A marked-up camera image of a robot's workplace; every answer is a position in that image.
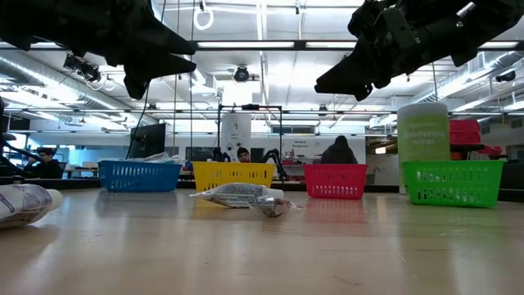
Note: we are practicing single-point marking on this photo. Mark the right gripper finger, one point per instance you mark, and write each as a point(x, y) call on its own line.
point(348, 80)
point(363, 92)

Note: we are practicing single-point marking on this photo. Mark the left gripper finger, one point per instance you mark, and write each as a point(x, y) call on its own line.
point(168, 43)
point(143, 75)

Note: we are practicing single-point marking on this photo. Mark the small clear foil packet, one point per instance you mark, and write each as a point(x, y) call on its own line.
point(272, 206)

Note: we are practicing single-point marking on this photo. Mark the white packet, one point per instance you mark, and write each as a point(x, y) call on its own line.
point(241, 194)

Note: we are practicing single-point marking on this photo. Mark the purple and white tube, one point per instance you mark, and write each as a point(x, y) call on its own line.
point(20, 205)

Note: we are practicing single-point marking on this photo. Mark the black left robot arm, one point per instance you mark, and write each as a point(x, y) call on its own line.
point(32, 20)

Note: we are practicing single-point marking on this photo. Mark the black background robot arm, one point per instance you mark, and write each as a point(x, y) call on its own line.
point(275, 155)

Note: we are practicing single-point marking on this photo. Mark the black overhead light bar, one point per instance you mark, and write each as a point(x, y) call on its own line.
point(301, 45)

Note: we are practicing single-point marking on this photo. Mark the black background monitor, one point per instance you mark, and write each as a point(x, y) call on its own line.
point(147, 141)

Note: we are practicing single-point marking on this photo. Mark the person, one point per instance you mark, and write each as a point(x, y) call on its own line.
point(45, 166)
point(339, 153)
point(243, 155)

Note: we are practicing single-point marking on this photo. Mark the green disinfecting wipes canister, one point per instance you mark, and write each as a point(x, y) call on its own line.
point(423, 135)

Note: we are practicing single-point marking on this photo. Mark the red plastic basket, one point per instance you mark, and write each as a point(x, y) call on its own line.
point(333, 180)

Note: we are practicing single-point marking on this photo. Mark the red storage bin stack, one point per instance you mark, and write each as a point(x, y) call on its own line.
point(464, 131)

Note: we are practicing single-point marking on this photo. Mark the blue plastic basket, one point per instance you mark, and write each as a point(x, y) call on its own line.
point(135, 178)

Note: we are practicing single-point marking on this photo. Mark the green plastic basket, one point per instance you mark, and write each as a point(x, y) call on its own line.
point(450, 184)

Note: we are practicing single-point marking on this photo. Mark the yellow plastic basket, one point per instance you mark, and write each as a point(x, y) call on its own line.
point(233, 174)

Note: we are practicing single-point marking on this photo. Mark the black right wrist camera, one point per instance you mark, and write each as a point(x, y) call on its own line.
point(397, 28)

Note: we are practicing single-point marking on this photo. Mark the black ceiling-mounted camera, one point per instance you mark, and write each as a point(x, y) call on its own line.
point(241, 74)
point(84, 69)

